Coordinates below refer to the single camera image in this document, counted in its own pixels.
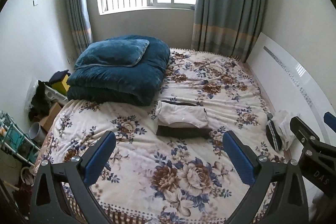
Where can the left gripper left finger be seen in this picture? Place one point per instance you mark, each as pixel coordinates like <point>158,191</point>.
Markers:
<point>49,203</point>

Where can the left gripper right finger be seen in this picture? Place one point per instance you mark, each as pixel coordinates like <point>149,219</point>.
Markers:
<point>288,203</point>

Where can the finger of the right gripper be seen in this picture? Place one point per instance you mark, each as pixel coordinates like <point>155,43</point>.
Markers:
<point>317,160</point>
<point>330,120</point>

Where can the beige long-sleeve shirt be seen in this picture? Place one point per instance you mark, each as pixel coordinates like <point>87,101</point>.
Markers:
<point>181,115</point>

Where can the white and black clothes pile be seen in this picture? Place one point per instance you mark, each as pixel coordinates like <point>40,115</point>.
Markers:
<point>278,130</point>

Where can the black clothes on rack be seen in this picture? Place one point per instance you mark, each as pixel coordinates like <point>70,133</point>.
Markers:
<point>39,106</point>

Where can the white glossy headboard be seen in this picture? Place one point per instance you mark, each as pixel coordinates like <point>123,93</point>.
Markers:
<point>288,86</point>

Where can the grey plastic bucket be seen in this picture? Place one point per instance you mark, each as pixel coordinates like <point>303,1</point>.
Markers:
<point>36,133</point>

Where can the teal storage rack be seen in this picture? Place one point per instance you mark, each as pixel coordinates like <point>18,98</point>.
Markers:
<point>15,142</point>

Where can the cardboard box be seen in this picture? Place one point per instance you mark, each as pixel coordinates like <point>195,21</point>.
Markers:
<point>47,121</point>

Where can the floral bed blanket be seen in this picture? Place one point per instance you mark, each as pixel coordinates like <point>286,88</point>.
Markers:
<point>168,165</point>

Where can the yellow box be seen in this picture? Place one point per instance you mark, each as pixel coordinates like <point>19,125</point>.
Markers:
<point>61,86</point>

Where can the right teal curtain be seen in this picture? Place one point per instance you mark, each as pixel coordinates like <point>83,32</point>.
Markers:
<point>227,27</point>

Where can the folded teal velvet quilt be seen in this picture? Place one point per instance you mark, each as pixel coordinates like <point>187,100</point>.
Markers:
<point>135,85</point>

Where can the teal velvet pillow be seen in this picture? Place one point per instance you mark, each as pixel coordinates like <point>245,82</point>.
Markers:
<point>113,53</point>

